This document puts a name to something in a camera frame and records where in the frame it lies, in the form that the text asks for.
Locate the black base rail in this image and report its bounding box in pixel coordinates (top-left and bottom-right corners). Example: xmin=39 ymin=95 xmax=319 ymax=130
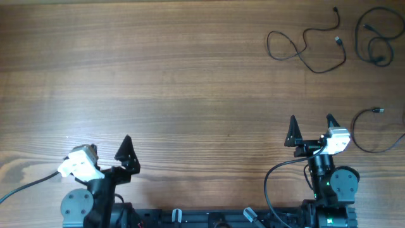
xmin=133 ymin=208 xmax=284 ymax=228

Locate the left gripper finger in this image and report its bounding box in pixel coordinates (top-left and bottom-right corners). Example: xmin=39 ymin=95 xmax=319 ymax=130
xmin=115 ymin=135 xmax=140 ymax=174
xmin=90 ymin=144 xmax=99 ymax=165

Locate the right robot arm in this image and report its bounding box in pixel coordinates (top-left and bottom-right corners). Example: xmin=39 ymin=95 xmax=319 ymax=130
xmin=284 ymin=114 xmax=360 ymax=228

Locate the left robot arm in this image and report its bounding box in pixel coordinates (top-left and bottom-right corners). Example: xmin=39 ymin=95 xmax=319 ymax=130
xmin=58 ymin=136 xmax=144 ymax=227

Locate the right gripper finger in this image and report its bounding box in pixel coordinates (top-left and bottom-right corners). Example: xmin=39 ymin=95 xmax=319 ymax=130
xmin=326 ymin=113 xmax=340 ymax=128
xmin=284 ymin=115 xmax=303 ymax=147

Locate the black USB cable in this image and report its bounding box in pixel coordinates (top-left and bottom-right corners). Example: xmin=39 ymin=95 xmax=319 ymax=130
xmin=350 ymin=107 xmax=405 ymax=154
xmin=354 ymin=6 xmax=405 ymax=68
xmin=266 ymin=6 xmax=347 ymax=75

